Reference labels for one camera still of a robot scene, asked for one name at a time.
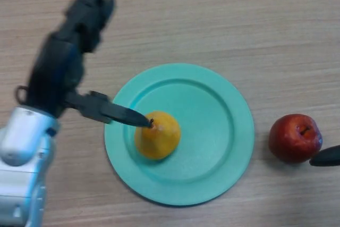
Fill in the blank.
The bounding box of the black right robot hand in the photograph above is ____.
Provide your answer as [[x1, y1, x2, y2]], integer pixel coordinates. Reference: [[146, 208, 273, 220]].
[[310, 145, 340, 168]]

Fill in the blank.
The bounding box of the green round plate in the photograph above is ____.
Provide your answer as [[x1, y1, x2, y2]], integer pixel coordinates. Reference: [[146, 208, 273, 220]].
[[104, 63, 255, 207]]

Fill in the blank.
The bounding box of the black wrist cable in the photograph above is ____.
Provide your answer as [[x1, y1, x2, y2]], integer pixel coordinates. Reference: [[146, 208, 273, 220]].
[[15, 85, 29, 104]]

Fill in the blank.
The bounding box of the red apple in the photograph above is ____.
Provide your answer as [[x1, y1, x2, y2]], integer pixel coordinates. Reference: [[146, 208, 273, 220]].
[[268, 113, 324, 164]]

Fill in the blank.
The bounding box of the yellow pear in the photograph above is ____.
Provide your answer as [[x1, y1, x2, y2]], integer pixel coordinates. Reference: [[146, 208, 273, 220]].
[[134, 111, 182, 161]]

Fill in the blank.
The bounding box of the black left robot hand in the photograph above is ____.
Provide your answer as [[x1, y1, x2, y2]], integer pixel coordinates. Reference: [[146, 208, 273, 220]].
[[26, 0, 151, 128]]

